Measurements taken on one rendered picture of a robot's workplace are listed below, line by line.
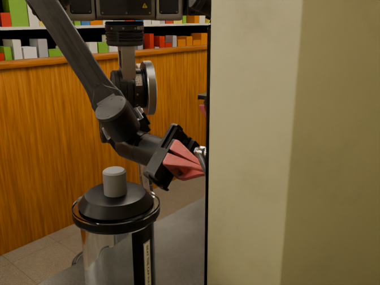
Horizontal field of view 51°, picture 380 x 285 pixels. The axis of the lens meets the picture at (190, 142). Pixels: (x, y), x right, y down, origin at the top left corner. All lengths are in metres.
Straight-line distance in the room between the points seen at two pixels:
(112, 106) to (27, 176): 2.00
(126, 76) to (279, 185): 1.04
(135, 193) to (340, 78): 0.27
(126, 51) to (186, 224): 0.72
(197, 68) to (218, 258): 3.04
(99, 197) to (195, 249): 0.38
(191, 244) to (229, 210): 0.35
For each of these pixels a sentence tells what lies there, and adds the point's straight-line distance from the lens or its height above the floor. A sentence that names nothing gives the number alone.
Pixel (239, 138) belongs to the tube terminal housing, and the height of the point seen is 1.25.
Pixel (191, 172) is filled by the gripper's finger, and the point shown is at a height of 1.14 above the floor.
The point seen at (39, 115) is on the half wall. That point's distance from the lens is 2.60.
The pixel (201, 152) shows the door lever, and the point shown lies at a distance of 0.56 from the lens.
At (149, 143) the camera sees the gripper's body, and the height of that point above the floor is 1.18.
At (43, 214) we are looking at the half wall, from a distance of 2.79.
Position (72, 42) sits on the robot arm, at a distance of 0.79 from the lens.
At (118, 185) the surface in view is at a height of 1.20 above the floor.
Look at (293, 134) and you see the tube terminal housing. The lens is 0.43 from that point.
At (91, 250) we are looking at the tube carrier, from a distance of 0.50.
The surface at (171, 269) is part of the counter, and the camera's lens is 0.77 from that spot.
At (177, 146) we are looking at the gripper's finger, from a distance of 0.64.
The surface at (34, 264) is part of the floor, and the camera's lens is 2.60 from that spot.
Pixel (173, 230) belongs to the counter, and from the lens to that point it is 0.89.
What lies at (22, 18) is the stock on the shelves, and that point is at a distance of 3.09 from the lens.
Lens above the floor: 1.39
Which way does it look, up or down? 18 degrees down
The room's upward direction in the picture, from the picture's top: straight up
